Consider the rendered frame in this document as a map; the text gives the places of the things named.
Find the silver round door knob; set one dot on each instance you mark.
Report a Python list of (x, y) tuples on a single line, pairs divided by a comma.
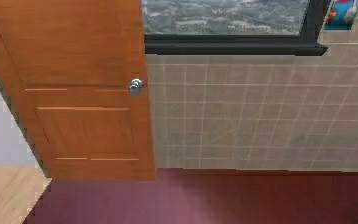
[(135, 86)]

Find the black framed window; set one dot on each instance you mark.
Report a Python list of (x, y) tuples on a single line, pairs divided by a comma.
[(227, 20)]

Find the brown wooden room door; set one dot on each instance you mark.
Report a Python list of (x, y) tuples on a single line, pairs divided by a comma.
[(73, 50)]

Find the colourful framed wall picture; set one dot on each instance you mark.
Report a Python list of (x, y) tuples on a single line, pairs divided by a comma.
[(343, 13)]

